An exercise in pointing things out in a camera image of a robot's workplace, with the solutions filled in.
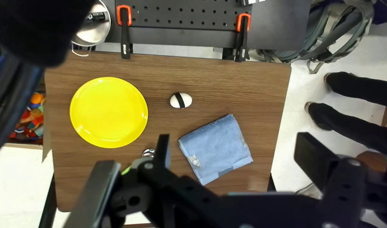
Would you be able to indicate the silver metal pot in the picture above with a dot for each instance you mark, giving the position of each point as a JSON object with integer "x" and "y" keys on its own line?
{"x": 92, "y": 26}

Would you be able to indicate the black table leg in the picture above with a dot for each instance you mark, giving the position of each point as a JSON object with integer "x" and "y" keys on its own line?
{"x": 48, "y": 203}

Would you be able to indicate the black perforated metal board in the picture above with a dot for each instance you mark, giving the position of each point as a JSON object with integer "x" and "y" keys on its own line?
{"x": 185, "y": 20}

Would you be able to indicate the yellow round plate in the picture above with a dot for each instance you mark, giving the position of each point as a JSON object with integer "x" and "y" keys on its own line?
{"x": 107, "y": 111}

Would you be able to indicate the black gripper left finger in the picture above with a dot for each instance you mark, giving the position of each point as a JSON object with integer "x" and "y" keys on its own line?
{"x": 162, "y": 152}

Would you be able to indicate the white ball with black stripe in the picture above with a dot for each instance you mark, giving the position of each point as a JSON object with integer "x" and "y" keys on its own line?
{"x": 180, "y": 100}

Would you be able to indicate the black shoe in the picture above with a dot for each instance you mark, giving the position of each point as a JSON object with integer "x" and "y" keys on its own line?
{"x": 362, "y": 88}
{"x": 349, "y": 124}

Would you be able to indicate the folded blue cloth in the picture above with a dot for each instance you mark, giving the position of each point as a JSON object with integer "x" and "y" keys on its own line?
{"x": 216, "y": 146}

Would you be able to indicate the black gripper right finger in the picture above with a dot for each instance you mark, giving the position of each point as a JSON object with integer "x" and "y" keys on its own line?
{"x": 317, "y": 155}

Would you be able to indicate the grey-green backpack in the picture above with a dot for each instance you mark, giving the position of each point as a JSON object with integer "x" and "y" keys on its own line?
{"x": 328, "y": 38}

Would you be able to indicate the colourful patterned item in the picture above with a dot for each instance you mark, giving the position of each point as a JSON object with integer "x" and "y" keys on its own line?
{"x": 30, "y": 120}

